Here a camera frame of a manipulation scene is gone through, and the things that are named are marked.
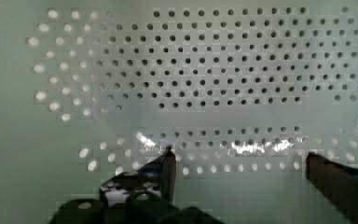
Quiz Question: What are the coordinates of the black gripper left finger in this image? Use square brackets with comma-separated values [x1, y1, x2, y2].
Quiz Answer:
[99, 145, 176, 207]

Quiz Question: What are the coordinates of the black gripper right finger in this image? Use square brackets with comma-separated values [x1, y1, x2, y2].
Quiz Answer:
[306, 152, 358, 224]

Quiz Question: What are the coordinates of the green plastic strainer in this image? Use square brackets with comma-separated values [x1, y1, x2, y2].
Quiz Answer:
[0, 0, 358, 224]

